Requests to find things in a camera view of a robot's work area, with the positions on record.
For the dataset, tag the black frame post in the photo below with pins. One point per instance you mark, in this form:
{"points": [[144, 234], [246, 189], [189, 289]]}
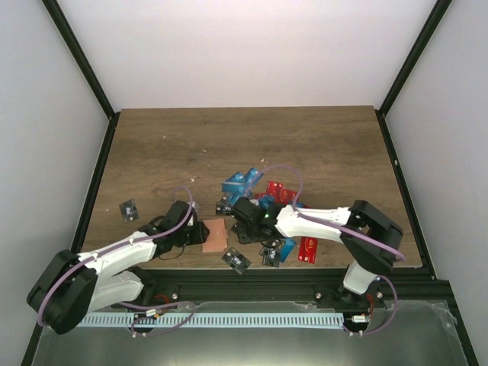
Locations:
{"points": [[422, 40], [66, 32]]}

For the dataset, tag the blue card beside black pair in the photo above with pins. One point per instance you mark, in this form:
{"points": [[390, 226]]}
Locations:
{"points": [[286, 248]]}

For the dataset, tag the red VIP card front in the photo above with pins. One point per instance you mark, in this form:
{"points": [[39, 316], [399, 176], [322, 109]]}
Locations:
{"points": [[307, 250]]}

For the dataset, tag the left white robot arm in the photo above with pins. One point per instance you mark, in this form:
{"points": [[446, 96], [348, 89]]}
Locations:
{"points": [[74, 285]]}

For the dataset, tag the lone black card far left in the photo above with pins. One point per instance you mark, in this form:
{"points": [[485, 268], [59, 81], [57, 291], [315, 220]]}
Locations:
{"points": [[129, 211]]}

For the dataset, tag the black VIP card front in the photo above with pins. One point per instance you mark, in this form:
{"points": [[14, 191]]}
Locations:
{"points": [[236, 261]]}

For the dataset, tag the black cards under blue pile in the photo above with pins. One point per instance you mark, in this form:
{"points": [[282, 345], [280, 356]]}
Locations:
{"points": [[225, 205]]}

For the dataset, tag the right black frame post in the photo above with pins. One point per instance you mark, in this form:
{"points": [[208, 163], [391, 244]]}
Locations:
{"points": [[422, 40]]}

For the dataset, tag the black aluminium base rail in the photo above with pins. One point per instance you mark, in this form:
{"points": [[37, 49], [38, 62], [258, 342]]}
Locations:
{"points": [[274, 284]]}

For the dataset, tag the metal sheet front panel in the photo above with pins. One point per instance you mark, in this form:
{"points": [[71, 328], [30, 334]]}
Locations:
{"points": [[411, 333]]}

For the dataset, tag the red card pile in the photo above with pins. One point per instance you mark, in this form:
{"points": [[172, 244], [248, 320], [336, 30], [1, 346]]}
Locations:
{"points": [[276, 193]]}

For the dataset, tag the left black frame post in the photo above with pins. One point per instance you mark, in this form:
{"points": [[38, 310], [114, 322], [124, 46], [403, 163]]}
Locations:
{"points": [[66, 32]]}

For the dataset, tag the black VIP card pair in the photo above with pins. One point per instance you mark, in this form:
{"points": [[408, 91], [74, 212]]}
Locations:
{"points": [[271, 256]]}

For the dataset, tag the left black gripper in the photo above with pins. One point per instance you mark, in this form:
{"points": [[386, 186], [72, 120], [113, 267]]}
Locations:
{"points": [[200, 235]]}

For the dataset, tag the blue card pile top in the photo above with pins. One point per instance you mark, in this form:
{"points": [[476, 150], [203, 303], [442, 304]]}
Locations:
{"points": [[241, 183]]}

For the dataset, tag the light blue slotted cable duct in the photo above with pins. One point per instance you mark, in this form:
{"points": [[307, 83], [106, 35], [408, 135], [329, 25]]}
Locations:
{"points": [[217, 320]]}

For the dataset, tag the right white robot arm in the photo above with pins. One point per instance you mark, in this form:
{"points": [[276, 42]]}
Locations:
{"points": [[372, 239]]}

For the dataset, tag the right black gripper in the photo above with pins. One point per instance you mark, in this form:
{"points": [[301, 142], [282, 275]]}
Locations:
{"points": [[243, 237]]}

